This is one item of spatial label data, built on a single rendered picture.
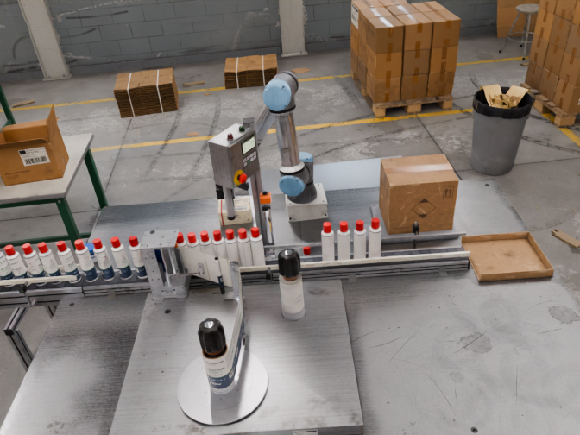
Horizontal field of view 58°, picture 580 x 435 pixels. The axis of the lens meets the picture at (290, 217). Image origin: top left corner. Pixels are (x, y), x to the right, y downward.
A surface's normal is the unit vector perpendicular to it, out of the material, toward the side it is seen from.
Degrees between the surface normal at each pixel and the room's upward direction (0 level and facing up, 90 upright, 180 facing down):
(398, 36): 90
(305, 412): 0
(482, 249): 0
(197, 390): 0
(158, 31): 90
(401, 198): 90
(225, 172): 90
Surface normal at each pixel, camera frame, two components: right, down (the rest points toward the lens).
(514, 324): -0.07, -0.81
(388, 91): 0.11, 0.57
